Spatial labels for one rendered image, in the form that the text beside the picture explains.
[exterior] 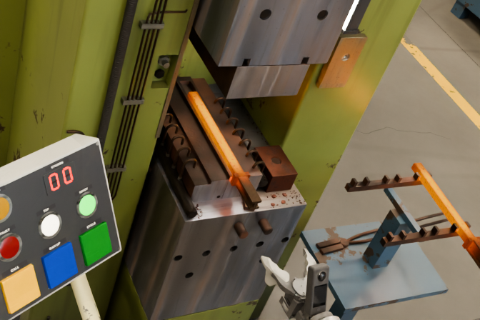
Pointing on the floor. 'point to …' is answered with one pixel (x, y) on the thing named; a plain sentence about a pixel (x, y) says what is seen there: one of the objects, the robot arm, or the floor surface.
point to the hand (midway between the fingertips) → (284, 251)
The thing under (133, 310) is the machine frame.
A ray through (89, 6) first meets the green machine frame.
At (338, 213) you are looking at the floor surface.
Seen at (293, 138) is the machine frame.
